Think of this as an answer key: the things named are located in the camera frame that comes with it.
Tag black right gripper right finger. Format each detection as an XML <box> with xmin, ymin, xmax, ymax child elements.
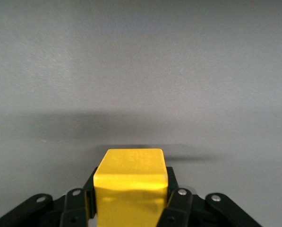
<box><xmin>154</xmin><ymin>166</ymin><xmax>263</xmax><ymax>227</ymax></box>

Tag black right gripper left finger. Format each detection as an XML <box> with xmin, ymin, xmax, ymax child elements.
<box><xmin>0</xmin><ymin>166</ymin><xmax>97</xmax><ymax>227</ymax></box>

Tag yellow wooden block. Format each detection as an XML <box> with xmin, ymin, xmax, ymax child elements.
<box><xmin>93</xmin><ymin>148</ymin><xmax>169</xmax><ymax>227</ymax></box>

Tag dark grey table mat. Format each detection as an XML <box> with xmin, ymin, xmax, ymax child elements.
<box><xmin>0</xmin><ymin>0</ymin><xmax>282</xmax><ymax>227</ymax></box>

